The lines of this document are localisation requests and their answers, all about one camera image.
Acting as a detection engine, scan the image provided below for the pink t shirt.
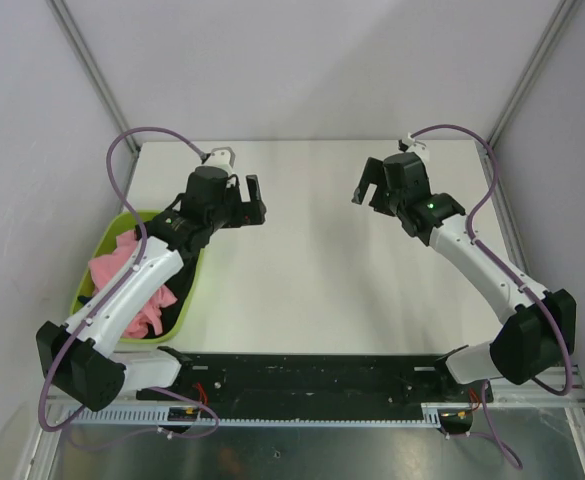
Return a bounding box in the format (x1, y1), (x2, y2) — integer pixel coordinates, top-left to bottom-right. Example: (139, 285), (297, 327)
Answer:
(88, 230), (176, 339)

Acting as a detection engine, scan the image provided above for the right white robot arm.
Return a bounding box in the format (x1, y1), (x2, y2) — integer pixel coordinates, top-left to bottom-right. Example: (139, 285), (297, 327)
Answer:
(352, 152), (576, 401)

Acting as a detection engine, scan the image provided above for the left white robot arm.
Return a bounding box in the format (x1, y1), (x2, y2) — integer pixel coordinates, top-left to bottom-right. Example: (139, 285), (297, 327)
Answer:
(36, 166), (266, 411)

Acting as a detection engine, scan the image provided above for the green plastic basket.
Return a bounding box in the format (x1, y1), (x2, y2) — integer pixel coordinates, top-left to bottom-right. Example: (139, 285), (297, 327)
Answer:
(70, 213), (204, 345)

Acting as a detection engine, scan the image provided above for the black t shirt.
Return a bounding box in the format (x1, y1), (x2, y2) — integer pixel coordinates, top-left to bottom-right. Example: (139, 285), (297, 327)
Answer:
(157, 250), (205, 341)

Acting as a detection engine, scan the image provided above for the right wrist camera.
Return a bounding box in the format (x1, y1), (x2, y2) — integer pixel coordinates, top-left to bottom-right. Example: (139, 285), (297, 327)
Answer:
(398, 133), (430, 163)

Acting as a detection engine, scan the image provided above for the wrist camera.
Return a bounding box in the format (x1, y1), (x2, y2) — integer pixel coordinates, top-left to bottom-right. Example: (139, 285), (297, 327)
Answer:
(398, 133), (430, 163)
(203, 147), (236, 175)

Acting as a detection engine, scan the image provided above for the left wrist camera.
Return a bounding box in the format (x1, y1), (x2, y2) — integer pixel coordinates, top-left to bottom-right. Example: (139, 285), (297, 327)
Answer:
(203, 147), (236, 175)

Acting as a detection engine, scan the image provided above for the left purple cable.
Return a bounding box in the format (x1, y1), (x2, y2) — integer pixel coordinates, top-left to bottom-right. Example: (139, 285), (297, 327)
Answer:
(38, 127), (220, 444)

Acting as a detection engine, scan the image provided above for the purple cable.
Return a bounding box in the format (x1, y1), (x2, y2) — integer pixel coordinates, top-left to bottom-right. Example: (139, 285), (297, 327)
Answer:
(38, 127), (220, 444)
(411, 123), (576, 471)

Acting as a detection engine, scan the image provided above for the left aluminium frame post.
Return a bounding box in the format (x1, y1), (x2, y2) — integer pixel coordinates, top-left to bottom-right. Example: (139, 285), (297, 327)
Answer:
(46, 0), (130, 134)

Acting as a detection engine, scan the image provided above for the aluminium frame post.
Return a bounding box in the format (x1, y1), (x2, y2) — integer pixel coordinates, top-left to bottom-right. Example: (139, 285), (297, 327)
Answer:
(46, 0), (130, 134)
(487, 0), (582, 149)

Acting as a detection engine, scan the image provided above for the right aluminium frame post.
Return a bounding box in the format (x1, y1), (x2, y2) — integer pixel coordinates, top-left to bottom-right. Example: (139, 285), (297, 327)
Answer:
(487, 0), (582, 149)

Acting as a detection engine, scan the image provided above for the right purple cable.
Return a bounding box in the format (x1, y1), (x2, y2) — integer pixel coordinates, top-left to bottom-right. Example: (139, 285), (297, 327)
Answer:
(411, 123), (576, 471)

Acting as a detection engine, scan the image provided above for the white slotted cable duct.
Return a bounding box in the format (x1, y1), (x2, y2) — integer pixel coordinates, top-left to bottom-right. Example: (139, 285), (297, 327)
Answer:
(72, 404), (470, 428)

